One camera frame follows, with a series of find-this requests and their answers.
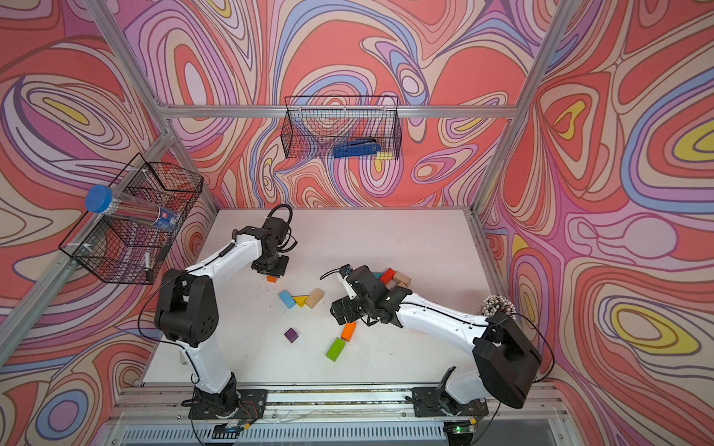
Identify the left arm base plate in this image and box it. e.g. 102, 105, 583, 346
182, 390, 268, 421

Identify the blue black tool in basket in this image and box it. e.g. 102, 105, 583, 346
332, 138, 382, 159

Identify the black wire basket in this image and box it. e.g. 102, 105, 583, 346
59, 154, 204, 284
281, 94, 403, 161

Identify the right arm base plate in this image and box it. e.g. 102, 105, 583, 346
405, 387, 489, 420

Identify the clear bottle blue cap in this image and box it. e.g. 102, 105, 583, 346
85, 185, 179, 232

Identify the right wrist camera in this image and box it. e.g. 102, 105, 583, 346
338, 264, 357, 300

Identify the red block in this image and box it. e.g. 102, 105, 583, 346
379, 269, 396, 284

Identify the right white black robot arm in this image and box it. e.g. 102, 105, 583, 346
330, 282, 542, 409

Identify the green block bottom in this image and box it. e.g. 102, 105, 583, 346
325, 338, 346, 362

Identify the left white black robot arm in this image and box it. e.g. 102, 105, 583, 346
154, 204, 298, 421

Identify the natural wood block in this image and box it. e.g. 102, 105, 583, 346
392, 272, 411, 287
305, 288, 325, 308

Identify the cup of pencils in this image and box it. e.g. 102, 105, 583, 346
480, 295, 516, 317

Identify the light blue long block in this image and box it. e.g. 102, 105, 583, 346
279, 291, 297, 310

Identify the purple cube block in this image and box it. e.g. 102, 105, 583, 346
284, 328, 299, 343

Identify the left black wire basket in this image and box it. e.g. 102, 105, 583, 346
59, 154, 204, 284

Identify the back black wire basket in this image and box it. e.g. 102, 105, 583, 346
281, 94, 403, 161

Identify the yellow triangle block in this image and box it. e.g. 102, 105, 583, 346
293, 295, 309, 308

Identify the white marker in basket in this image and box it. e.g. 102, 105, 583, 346
144, 251, 154, 284

